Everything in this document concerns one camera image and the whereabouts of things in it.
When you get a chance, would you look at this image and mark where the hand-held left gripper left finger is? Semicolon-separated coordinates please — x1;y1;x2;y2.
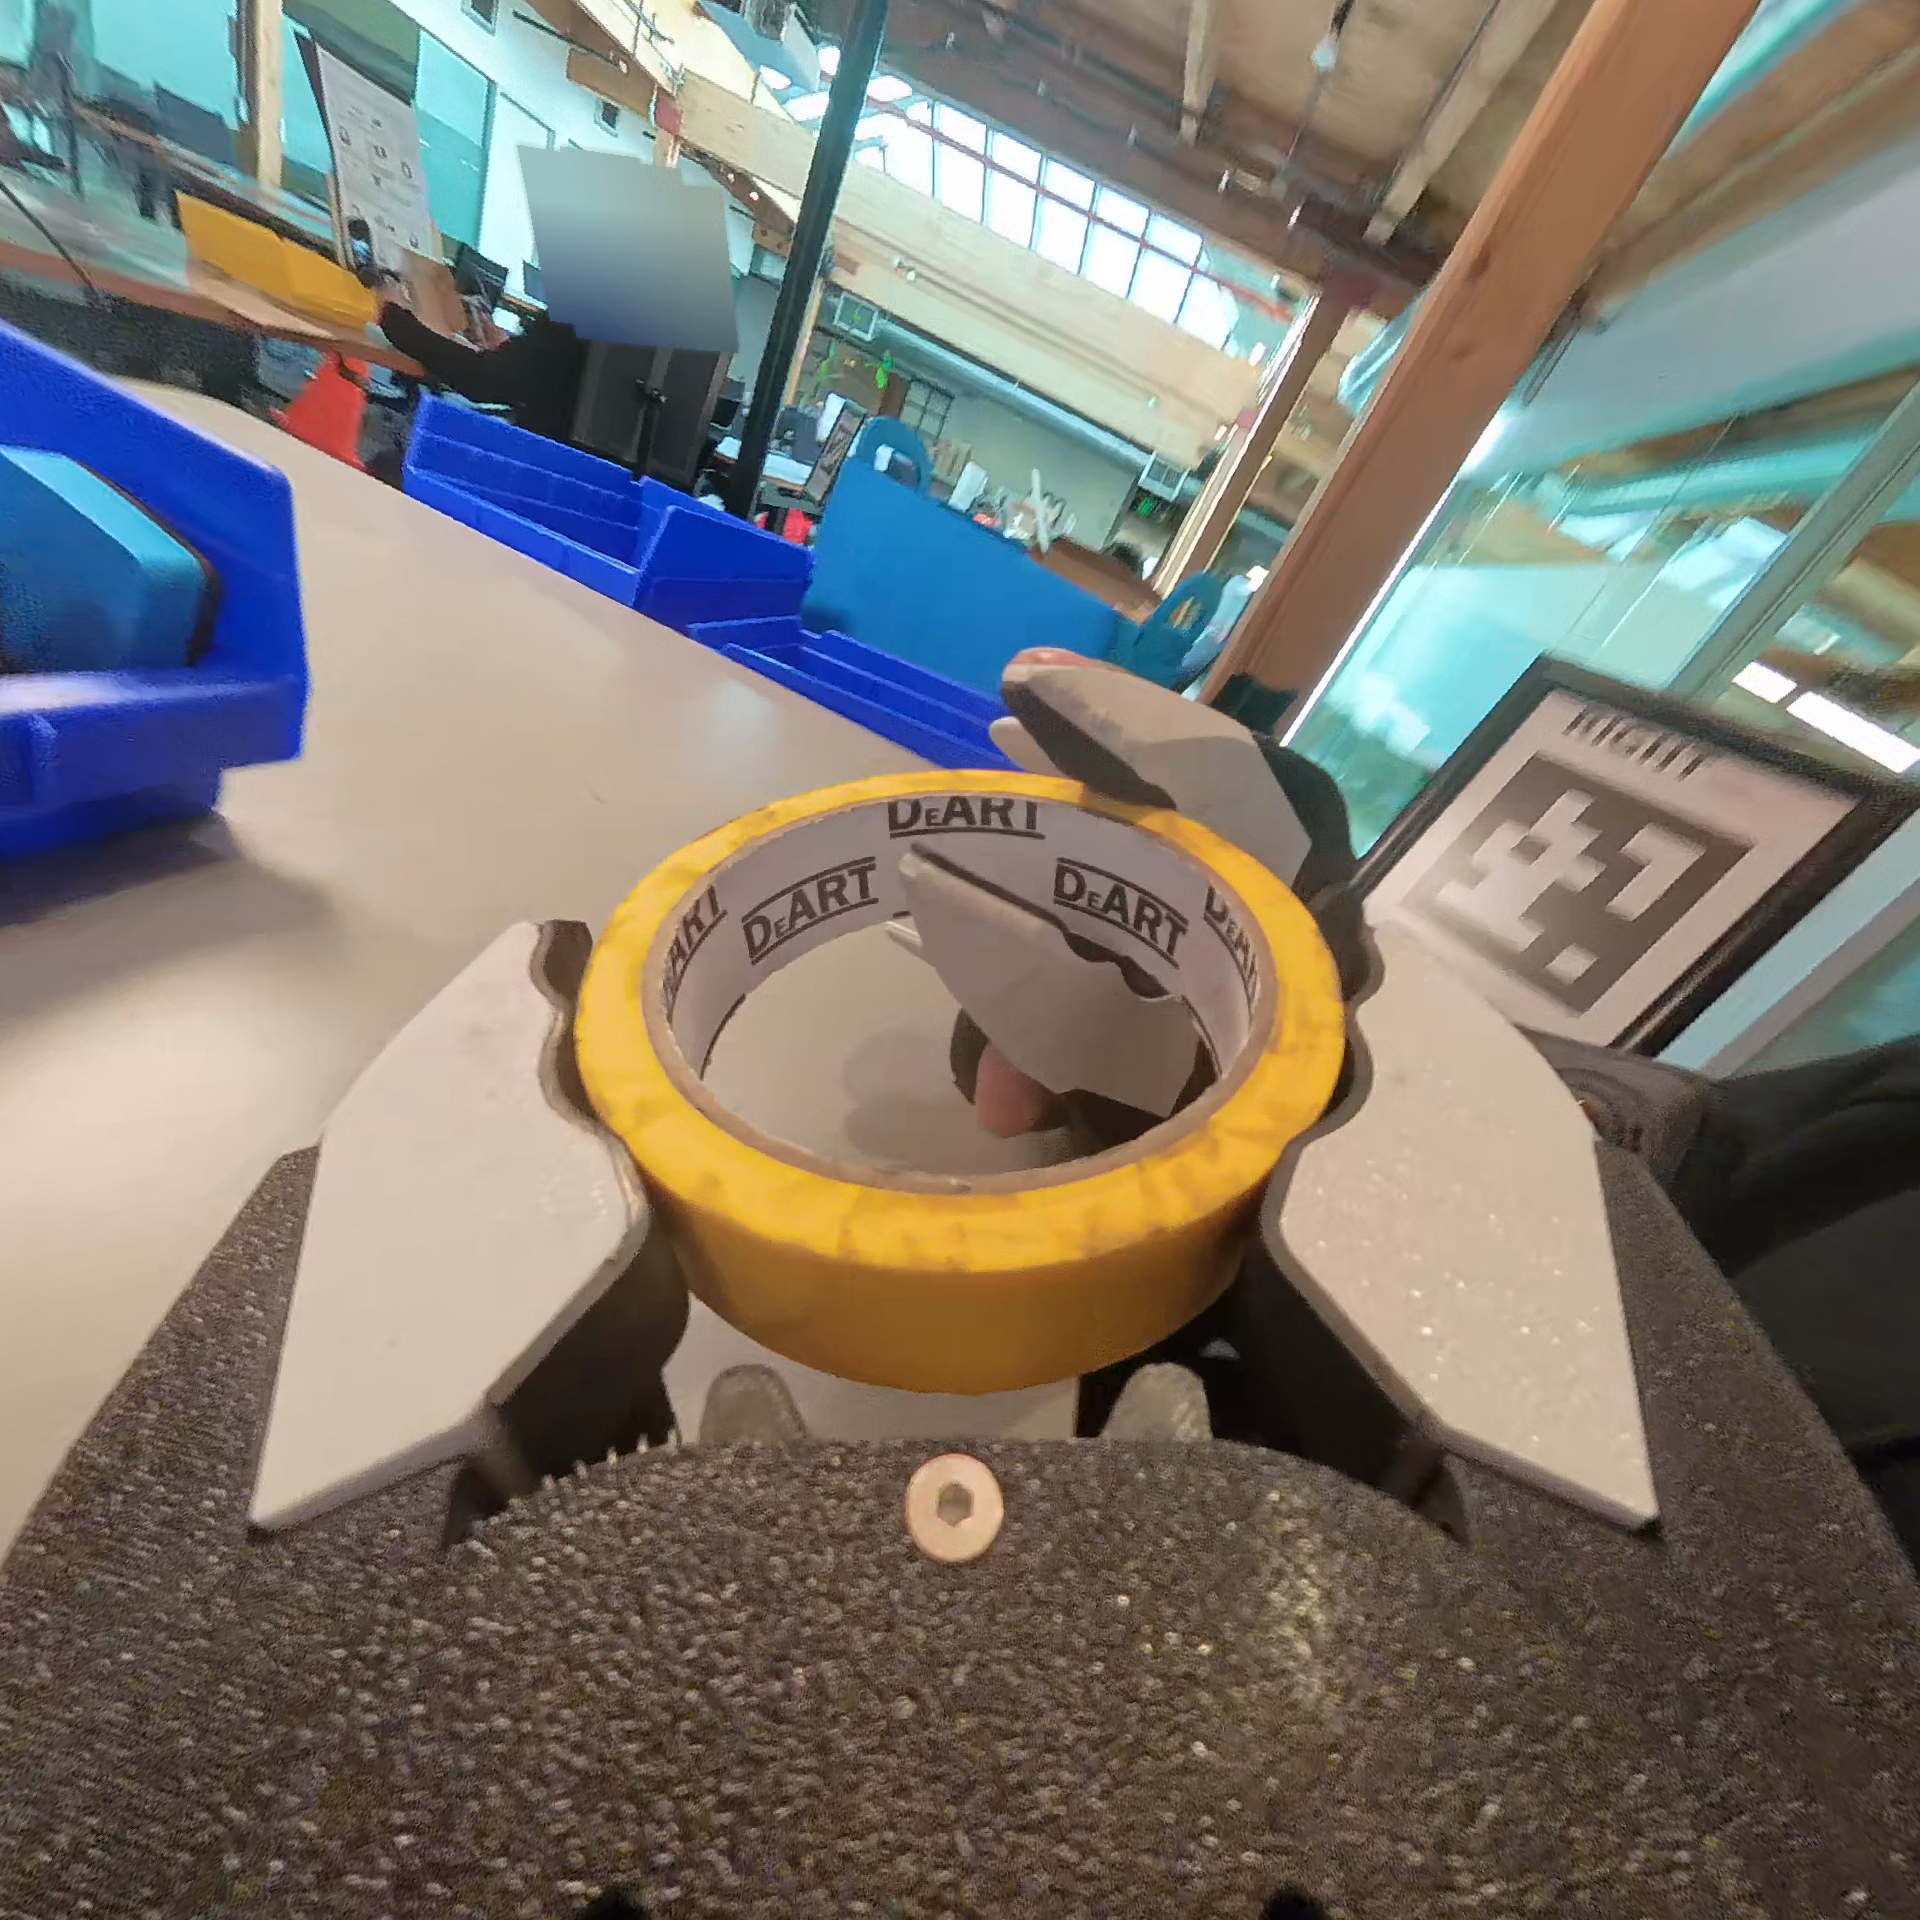
246;918;692;1547

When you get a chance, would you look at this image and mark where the person's right hand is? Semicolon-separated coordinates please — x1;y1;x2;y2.
951;1015;1074;1142

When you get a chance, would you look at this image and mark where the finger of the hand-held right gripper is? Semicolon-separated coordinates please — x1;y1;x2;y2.
894;842;1220;1121
987;652;1314;889

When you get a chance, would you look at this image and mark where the black metal pole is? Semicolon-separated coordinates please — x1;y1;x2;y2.
732;0;890;515

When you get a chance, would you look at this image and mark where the large blue storage bin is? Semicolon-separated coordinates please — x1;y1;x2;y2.
0;313;313;865

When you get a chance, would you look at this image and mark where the yellow tape roll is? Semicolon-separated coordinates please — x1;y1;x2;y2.
574;768;1349;1393

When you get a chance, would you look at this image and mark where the person's right forearm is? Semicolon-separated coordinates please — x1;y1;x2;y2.
1560;1033;1920;1450

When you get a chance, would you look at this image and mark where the blue panel board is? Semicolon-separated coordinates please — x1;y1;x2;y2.
802;415;1146;666

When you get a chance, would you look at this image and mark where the red chair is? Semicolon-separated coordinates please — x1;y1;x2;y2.
282;352;374;470

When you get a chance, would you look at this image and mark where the wooden post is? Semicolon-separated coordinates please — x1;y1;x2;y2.
1201;0;1761;708

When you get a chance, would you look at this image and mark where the white printed board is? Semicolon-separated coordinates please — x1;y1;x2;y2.
304;30;440;275

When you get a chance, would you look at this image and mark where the yellow bin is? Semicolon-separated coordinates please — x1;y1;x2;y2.
176;192;380;329

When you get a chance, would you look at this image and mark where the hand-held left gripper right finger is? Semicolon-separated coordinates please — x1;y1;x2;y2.
1230;918;1665;1547

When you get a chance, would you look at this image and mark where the light blue foam block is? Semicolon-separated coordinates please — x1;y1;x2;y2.
0;445;216;677

